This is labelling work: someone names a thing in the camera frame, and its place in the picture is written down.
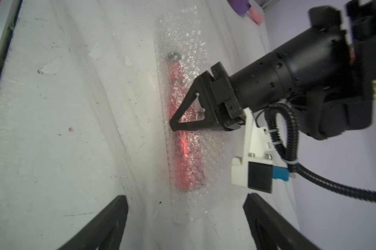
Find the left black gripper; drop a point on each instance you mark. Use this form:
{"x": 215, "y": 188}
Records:
{"x": 258, "y": 85}

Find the red glass bottle black cap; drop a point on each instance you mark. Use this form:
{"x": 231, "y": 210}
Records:
{"x": 188, "y": 162}

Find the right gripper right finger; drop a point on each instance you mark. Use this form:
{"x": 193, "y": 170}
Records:
{"x": 270, "y": 230}

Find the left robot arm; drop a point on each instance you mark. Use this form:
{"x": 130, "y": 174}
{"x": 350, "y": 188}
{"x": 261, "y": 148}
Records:
{"x": 327, "y": 82}

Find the purple trowel pink handle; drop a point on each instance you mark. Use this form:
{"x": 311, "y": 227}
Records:
{"x": 243, "y": 7}

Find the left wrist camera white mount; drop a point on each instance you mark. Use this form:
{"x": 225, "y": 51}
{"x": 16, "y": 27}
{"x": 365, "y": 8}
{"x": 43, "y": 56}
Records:
{"x": 255, "y": 168}

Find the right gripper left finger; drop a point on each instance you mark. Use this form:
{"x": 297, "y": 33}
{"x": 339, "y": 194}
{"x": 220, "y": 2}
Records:
{"x": 105, "y": 230}

